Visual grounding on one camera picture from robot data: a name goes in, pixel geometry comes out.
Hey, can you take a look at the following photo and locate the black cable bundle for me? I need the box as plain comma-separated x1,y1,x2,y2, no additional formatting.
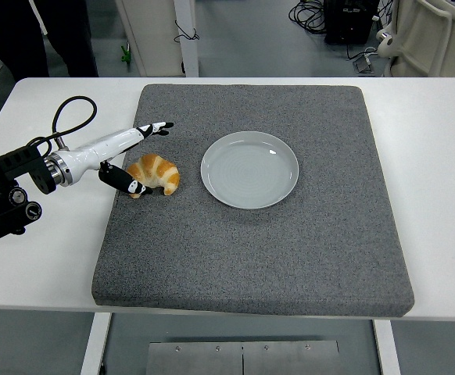
288,0,328,34

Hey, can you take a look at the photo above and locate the grey metal plate with screws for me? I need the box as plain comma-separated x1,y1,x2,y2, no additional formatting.
145,340,341,375

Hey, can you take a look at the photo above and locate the black equipment box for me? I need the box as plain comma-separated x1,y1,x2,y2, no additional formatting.
324,0,381,45

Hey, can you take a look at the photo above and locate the cream coloured machine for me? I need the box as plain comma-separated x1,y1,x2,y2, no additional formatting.
375,0,455,79

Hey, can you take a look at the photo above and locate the golden brown croissant bread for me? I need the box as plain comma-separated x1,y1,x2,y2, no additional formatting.
126,153,181,199

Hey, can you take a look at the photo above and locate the white table leg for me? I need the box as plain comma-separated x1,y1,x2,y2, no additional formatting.
79,312,113,375
371,319,403,375

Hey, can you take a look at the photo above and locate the round grey plate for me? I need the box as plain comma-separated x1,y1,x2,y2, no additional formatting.
199,130,300,212

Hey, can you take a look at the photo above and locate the grey felt mat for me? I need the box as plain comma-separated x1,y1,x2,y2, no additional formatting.
91,84,415,318

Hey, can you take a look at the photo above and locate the grey floor pedal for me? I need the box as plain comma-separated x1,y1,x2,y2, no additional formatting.
352,54,375,74

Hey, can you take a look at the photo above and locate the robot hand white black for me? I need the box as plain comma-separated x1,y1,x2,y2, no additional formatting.
57,120,175,196

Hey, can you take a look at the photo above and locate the thin black cable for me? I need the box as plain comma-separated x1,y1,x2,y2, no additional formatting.
174,19,200,43

